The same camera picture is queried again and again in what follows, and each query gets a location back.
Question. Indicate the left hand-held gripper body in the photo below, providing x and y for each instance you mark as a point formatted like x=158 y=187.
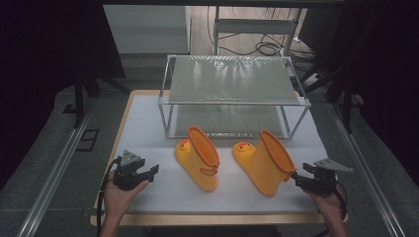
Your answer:
x=126 y=173

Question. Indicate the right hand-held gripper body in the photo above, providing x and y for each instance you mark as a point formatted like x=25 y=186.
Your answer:
x=324 y=179

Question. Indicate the yellow duck rain boot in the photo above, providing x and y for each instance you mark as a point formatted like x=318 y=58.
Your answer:
x=260 y=171
x=197 y=168

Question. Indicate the metal two-tier shoe rack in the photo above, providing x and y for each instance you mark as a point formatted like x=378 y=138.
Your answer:
x=230 y=79

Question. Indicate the person's right hand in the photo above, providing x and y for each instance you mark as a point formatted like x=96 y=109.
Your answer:
x=326 y=204

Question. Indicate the person's left hand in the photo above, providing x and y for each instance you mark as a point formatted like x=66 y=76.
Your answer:
x=118 y=199

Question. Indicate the wooden table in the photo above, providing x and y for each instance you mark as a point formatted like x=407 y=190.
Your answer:
x=108 y=220

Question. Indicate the black stand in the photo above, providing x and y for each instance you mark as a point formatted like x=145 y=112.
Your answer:
x=79 y=98
x=346 y=98

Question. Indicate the white cabinet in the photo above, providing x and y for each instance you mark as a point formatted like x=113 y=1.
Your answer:
x=148 y=29

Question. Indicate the aluminium rail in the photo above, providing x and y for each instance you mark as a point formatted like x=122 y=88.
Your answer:
x=365 y=174
x=52 y=174

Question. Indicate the black floor bracket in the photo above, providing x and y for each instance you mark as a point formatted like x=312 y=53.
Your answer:
x=88 y=140

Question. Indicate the grey metal frame stand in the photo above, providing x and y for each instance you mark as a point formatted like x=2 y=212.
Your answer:
x=257 y=26

